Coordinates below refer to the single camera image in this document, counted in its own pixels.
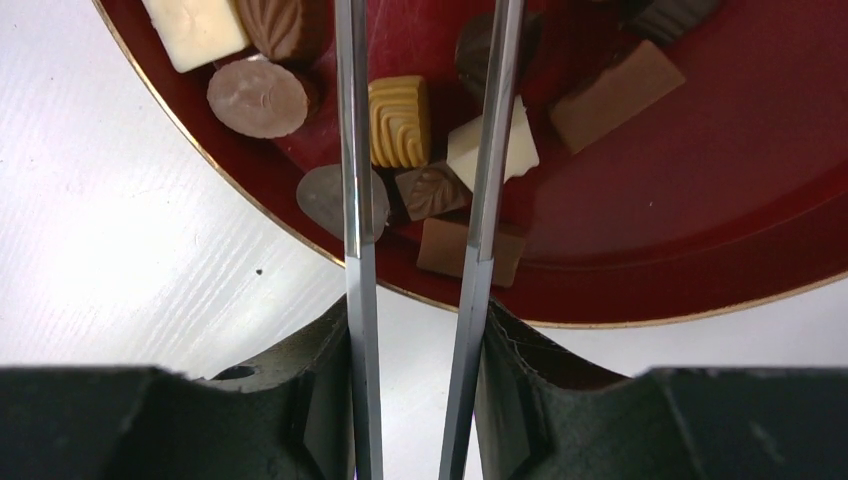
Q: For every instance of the white block chocolate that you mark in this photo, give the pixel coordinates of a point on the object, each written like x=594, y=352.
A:
x=197, y=32

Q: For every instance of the round milk chocolate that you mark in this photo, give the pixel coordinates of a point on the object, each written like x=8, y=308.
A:
x=260, y=99

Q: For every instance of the red round plate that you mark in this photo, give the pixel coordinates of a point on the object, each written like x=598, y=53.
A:
x=729, y=192

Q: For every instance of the milk chocolate bar piece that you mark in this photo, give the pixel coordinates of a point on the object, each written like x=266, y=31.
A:
x=633, y=81

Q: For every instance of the silver white-handled tongs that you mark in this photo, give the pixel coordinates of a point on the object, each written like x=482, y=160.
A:
x=359, y=235

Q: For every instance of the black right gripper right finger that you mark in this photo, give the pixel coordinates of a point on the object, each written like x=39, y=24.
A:
x=543, y=412

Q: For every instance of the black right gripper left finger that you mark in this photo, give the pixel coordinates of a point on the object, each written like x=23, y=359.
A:
x=282, y=414

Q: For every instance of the caramel ribbed chocolate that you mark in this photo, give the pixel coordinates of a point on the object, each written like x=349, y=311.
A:
x=400, y=122

